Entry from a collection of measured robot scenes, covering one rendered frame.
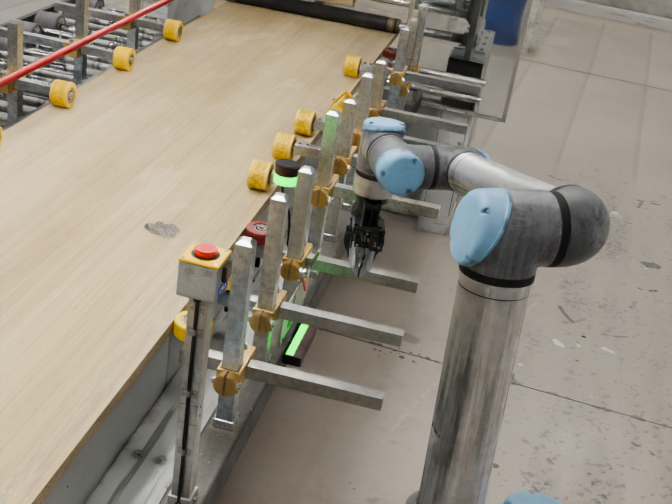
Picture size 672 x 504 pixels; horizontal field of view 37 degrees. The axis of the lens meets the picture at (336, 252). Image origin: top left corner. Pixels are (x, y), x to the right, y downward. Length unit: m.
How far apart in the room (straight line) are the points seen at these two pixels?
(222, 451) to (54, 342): 0.40
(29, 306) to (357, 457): 1.47
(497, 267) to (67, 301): 1.01
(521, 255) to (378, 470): 1.85
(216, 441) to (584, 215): 0.95
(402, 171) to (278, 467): 1.44
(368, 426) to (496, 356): 1.91
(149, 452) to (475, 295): 0.94
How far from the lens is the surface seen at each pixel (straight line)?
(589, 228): 1.53
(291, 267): 2.47
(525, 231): 1.48
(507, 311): 1.53
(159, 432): 2.27
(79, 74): 3.79
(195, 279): 1.67
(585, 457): 3.58
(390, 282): 2.50
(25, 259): 2.33
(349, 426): 3.42
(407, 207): 2.69
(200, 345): 1.75
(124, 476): 2.15
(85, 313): 2.13
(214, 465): 2.06
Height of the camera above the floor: 1.98
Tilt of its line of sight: 26 degrees down
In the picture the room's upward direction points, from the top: 9 degrees clockwise
